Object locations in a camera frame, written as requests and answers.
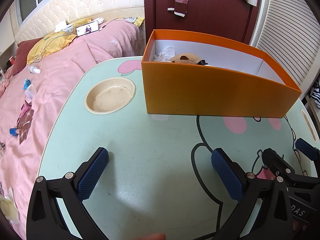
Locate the blue small container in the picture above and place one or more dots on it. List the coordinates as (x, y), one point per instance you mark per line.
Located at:
(14, 131)

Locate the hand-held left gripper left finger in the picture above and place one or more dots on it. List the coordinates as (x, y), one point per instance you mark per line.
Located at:
(92, 175)

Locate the striped cloth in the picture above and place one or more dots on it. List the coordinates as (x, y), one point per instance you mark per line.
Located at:
(315, 92)

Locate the black bow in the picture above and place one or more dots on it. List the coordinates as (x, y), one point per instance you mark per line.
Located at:
(202, 62)

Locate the green cartoon desktop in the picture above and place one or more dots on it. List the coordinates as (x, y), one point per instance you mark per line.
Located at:
(150, 142)

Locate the brown snowflake packet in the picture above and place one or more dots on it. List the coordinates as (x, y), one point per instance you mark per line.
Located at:
(25, 123)

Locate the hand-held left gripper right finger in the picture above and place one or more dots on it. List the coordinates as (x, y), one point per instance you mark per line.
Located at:
(227, 177)

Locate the yellow pillow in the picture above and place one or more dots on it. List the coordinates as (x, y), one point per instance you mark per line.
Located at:
(50, 43)

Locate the white tissue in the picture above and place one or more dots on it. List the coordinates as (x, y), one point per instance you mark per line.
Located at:
(8, 205)

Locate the smartphone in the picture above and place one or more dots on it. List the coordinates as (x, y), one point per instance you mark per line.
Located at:
(87, 28)

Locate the dark red pillow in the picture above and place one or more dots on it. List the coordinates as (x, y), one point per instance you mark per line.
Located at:
(22, 55)

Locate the dark red wardrobe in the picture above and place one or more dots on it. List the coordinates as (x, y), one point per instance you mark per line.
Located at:
(212, 12)

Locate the orange cardboard box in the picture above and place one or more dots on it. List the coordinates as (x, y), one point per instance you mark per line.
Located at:
(200, 90)

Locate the white charger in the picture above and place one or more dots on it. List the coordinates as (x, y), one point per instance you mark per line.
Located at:
(60, 25)

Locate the blue toy figure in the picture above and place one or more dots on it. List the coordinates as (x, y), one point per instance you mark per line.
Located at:
(27, 83)

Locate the white crumpled cloth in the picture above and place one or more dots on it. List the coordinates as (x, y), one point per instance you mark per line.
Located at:
(166, 53)

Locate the clear plastic bottle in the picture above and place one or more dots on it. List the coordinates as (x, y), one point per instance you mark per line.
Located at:
(29, 92)

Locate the person's left hand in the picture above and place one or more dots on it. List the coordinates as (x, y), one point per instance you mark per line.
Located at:
(152, 237)

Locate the pink blanket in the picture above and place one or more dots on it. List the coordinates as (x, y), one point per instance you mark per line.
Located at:
(70, 62)

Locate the brown plush toy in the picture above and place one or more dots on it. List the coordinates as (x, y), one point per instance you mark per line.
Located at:
(185, 58)

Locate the cream quilted headboard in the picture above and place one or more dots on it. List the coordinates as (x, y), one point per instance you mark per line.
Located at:
(75, 2)

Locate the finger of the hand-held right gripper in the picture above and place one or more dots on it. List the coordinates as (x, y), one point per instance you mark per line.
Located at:
(275, 158)
(306, 148)

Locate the white louvered door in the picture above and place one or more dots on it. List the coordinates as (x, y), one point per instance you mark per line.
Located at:
(287, 30)

